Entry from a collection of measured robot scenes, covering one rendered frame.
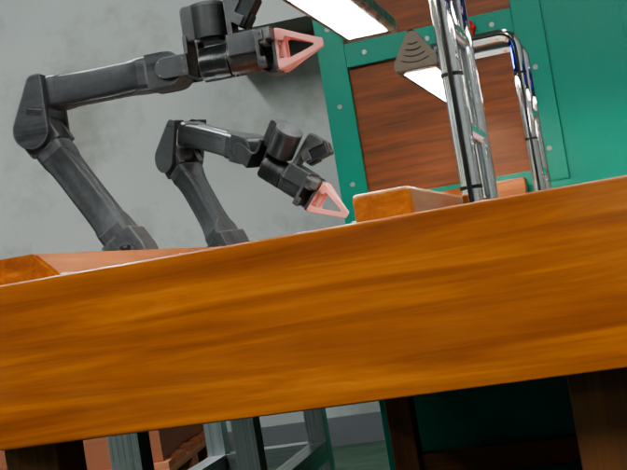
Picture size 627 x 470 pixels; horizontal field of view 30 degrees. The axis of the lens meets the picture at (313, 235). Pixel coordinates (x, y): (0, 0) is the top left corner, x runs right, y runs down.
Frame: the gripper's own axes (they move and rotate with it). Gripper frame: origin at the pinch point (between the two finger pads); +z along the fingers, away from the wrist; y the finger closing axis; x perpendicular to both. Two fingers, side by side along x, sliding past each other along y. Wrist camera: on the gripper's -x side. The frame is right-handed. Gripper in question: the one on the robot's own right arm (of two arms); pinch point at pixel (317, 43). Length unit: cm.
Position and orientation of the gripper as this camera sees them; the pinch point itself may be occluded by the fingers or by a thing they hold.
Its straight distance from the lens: 191.0
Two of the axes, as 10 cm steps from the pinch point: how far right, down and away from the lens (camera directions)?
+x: 1.5, 9.9, -0.4
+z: 9.7, -1.5, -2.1
